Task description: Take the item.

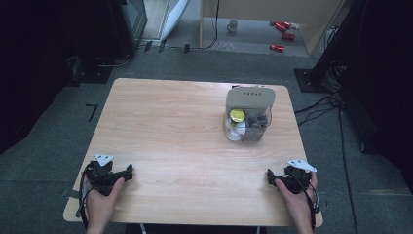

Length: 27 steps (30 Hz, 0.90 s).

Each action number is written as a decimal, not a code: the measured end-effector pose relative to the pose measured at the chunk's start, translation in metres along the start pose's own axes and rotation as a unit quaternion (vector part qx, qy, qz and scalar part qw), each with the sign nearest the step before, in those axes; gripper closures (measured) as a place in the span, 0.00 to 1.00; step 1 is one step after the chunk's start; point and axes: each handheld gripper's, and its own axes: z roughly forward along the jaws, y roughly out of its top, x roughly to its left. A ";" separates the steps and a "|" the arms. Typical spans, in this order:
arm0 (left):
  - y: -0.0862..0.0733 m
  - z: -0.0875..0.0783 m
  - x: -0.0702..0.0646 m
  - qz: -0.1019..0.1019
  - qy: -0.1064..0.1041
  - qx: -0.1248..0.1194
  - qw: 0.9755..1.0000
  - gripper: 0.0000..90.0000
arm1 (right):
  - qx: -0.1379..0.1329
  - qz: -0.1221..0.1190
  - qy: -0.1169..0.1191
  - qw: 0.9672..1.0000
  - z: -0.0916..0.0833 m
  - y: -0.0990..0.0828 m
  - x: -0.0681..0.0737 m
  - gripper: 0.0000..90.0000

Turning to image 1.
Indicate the dark crumpled packets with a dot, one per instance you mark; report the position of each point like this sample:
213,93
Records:
257,125

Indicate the white small cup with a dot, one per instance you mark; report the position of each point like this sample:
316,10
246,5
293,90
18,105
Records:
235,131

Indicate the black stand base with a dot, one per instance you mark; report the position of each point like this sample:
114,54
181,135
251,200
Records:
307,81

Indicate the person's left hand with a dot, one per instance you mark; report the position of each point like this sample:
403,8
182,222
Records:
101,204

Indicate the clear container with beige lid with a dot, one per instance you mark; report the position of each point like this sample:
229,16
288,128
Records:
250,97

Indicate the grey mug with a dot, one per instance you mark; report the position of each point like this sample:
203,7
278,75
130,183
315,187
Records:
232,26

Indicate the red can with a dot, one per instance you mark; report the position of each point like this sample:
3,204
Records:
287,24
280,27
288,36
277,47

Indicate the black cabinet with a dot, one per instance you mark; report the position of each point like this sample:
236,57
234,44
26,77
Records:
130,26

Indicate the black flat floor base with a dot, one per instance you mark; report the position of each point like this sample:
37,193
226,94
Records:
94,73

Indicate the white board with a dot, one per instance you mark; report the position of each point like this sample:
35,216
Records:
173,18

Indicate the yellow-lidded small jar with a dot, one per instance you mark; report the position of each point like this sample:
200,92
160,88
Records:
237,115

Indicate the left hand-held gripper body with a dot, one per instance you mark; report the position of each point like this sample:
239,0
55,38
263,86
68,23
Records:
101,177

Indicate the person's right hand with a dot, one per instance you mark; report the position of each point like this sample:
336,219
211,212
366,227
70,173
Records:
297,206

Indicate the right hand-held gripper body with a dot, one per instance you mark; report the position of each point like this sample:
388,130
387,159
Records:
297,178

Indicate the light wooden frame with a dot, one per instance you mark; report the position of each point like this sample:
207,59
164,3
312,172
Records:
311,35

